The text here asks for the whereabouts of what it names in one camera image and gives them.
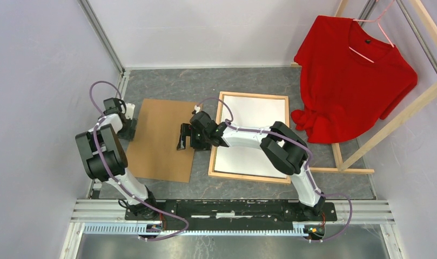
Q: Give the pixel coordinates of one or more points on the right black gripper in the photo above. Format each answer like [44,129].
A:
[187,130]

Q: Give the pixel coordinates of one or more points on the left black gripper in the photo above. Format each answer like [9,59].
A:
[130,134]

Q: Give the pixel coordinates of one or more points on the brown backing board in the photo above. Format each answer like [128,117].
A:
[153,152]

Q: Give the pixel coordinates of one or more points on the wooden picture frame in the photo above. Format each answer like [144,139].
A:
[218,157]

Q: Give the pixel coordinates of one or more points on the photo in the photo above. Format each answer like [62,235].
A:
[254,143]

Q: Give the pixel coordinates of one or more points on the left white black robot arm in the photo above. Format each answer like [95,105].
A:
[104,158]

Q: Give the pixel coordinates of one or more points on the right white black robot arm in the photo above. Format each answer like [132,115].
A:
[286,152]

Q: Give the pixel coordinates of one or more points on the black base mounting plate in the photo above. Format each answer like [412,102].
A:
[217,215]

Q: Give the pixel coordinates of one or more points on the red t-shirt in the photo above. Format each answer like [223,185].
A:
[349,80]

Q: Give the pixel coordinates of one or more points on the wooden clothes rack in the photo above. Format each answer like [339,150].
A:
[344,166]

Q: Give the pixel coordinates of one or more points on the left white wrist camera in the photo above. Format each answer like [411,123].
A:
[130,109]

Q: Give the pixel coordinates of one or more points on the aluminium rail frame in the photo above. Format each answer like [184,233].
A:
[364,229]

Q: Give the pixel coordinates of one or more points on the metal corner post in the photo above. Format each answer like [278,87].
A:
[100,32]

